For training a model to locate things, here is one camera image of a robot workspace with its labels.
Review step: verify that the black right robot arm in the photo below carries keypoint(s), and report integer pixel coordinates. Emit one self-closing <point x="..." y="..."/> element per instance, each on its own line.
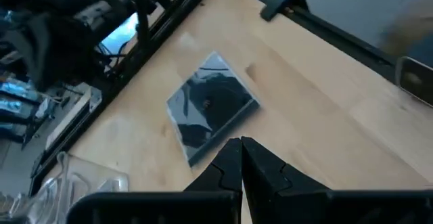
<point x="54" y="38"/>

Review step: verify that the clear jewel case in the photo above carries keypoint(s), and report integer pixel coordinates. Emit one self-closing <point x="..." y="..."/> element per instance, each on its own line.
<point x="209" y="105"/>

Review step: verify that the black table clamp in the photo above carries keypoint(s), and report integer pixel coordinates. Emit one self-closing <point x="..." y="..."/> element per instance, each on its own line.
<point x="279" y="4"/>

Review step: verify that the black table frame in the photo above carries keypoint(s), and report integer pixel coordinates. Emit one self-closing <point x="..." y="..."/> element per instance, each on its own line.
<point x="348" y="43"/>

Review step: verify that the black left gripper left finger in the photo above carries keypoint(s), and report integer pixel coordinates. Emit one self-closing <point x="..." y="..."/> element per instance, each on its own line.
<point x="226" y="170"/>

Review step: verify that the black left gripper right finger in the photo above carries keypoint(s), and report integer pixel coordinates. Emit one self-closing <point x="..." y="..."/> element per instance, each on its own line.
<point x="270" y="183"/>

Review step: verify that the clear plastic bin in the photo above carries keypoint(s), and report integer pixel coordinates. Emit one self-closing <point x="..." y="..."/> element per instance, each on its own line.
<point x="67" y="190"/>

